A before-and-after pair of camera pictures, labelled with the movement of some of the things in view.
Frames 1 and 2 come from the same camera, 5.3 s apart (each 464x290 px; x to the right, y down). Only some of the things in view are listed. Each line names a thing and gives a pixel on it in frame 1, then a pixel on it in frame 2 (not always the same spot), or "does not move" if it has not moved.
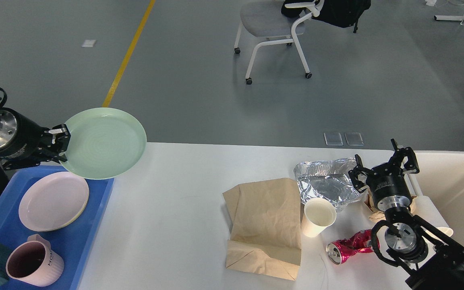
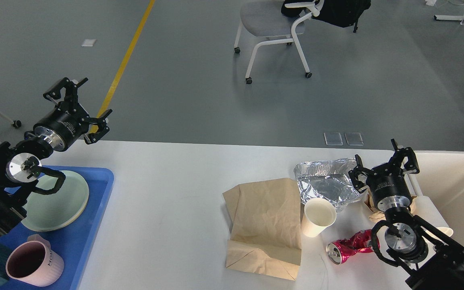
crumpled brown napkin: x=377 y=214 does not move
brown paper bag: x=266 y=231 does not move
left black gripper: x=17 y=137 to x=67 y=122
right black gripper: x=387 y=184 does not move
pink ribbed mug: x=33 y=262 does not move
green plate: x=105 y=143 to x=48 y=212
